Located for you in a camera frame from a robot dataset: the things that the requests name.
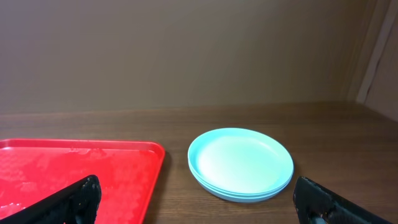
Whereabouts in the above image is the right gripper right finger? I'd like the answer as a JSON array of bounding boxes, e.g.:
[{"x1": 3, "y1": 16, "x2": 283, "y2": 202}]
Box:
[{"x1": 293, "y1": 176, "x2": 391, "y2": 224}]

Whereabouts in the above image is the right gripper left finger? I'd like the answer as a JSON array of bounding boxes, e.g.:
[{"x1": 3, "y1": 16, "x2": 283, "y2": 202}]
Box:
[{"x1": 1, "y1": 175, "x2": 102, "y2": 224}]

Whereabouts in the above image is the light blue plate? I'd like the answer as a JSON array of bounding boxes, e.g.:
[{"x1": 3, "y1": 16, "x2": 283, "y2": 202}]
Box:
[
  {"x1": 188, "y1": 164, "x2": 294, "y2": 200},
  {"x1": 187, "y1": 128, "x2": 294, "y2": 197},
  {"x1": 191, "y1": 170, "x2": 292, "y2": 204}
]

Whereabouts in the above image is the red plastic tray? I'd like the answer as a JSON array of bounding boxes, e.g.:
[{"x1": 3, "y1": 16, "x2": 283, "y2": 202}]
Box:
[{"x1": 1, "y1": 139, "x2": 165, "y2": 223}]

